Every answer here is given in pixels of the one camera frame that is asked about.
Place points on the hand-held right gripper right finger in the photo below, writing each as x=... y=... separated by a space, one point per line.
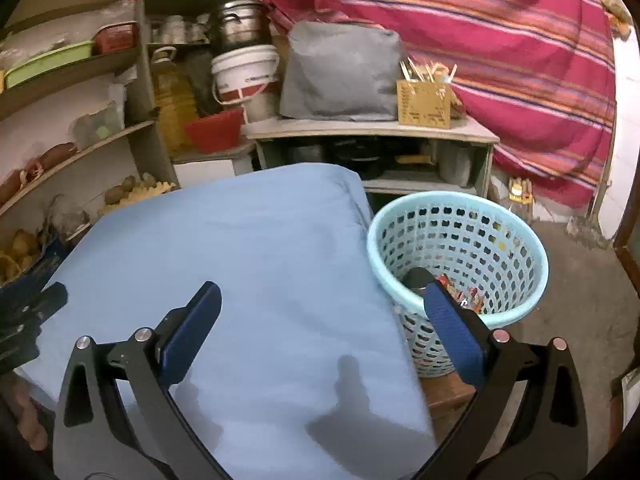
x=452 y=335

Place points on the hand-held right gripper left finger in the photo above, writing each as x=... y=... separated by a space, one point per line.
x=192 y=330

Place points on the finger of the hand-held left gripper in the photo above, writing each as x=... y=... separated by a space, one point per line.
x=49 y=302

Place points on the light blue plastic basket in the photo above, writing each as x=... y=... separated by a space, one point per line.
x=450 y=225

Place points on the person's left hand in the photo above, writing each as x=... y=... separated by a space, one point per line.
x=32 y=415

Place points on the dark blue plastic crate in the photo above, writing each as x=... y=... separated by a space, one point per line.
x=50 y=257

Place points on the potatoes in yellow mesh bag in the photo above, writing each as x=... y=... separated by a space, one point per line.
x=20 y=250

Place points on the sweet potato in red mesh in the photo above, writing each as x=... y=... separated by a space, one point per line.
x=56 y=155
x=12 y=185

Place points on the potatoes on egg tray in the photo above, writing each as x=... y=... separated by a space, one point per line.
x=120 y=191

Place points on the yellow egg tray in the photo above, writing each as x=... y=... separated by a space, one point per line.
x=145 y=192

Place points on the white cabinet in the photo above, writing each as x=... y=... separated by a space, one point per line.
x=210 y=167

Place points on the clear plastic box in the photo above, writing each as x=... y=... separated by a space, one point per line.
x=100 y=125

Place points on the red woven basket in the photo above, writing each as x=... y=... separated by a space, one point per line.
x=215 y=132

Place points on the black pot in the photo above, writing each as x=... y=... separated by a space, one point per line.
x=357 y=155

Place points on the low wooden cabinet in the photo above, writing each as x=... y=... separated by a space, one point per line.
x=370 y=132

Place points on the yellow oil bottle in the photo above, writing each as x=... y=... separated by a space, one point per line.
x=172 y=100

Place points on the wooden shelf unit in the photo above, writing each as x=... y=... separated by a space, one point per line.
x=142 y=90

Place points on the yellow utensil holder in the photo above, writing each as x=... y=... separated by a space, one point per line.
x=425 y=102

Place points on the green plastic tray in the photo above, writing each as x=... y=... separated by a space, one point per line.
x=47 y=62

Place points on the white plastic bucket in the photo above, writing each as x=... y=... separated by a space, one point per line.
x=245 y=75

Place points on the small red plastic basket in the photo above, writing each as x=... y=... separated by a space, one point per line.
x=116 y=39

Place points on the red striped curtain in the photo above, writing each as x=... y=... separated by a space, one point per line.
x=500 y=60

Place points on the grey cloth covered appliance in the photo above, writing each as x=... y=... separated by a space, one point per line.
x=340 y=70

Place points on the row of glass jars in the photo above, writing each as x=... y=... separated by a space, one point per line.
x=175 y=30

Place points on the large steel pot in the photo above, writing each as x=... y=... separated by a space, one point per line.
x=240 y=25

